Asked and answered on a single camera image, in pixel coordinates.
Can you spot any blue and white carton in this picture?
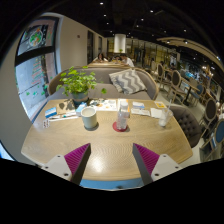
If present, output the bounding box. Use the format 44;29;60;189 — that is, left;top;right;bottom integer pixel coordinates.
75;101;88;117

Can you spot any small flat blue box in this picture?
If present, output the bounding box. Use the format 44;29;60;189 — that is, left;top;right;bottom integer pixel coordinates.
44;106;58;119

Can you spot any group of dining chairs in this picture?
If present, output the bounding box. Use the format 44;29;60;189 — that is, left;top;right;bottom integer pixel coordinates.
154;61;224;161

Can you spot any clear bottle with white cap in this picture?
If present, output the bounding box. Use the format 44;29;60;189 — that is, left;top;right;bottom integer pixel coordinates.
115;100;131;131

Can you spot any blue and white card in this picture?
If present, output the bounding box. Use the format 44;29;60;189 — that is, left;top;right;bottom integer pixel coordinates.
131;100;146;110

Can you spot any white paper napkin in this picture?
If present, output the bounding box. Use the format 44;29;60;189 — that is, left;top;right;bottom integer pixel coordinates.
149;107;164;119

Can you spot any person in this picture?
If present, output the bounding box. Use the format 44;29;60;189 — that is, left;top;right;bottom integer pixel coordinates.
96;52;108;63
119;53;135;68
111;54;122;64

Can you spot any printed paper sheet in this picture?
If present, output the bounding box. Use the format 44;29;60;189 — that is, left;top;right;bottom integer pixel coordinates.
89;98;118;112

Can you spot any clear plastic cup with straw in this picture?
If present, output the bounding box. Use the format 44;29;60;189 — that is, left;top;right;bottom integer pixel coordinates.
158;98;174;128

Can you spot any grey tufted chair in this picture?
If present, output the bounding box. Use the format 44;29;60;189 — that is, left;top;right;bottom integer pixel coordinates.
169;104;203;149

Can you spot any group of ceiling lights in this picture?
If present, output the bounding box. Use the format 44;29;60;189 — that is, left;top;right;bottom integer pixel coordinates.
98;3;201;44

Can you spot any pale green mug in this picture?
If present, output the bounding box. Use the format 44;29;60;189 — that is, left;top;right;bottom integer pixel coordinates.
80;106;99;130

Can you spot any white round column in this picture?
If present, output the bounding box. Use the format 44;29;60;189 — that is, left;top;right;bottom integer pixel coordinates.
113;33;127;54

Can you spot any painted window picture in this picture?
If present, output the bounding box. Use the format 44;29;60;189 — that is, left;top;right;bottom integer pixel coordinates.
17;18;59;56

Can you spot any small yellow card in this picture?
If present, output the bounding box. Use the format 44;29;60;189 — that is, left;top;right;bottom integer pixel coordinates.
154;100;167;109

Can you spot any pill blister pack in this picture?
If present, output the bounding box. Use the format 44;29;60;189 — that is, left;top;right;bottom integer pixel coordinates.
41;118;51;129

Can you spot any grey white chevron cushion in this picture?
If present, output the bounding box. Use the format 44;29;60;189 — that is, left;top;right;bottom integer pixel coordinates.
108;68;148;95

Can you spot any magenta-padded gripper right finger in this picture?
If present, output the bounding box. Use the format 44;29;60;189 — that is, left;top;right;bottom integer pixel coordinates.
132;143;183;186

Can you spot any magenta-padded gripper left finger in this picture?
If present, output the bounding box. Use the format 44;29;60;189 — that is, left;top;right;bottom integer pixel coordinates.
41;143;92;186

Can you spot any grey curved sofa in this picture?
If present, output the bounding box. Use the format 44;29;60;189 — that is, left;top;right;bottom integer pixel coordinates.
47;65;160;101

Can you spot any white tube with green cap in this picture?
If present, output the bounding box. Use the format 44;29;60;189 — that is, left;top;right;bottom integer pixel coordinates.
61;112;78;119

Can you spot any green potted plant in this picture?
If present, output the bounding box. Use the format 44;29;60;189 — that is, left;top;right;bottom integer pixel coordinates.
55;65;108;107

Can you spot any flat round red coaster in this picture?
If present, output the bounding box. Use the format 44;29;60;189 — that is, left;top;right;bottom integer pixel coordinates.
112;120;129;133

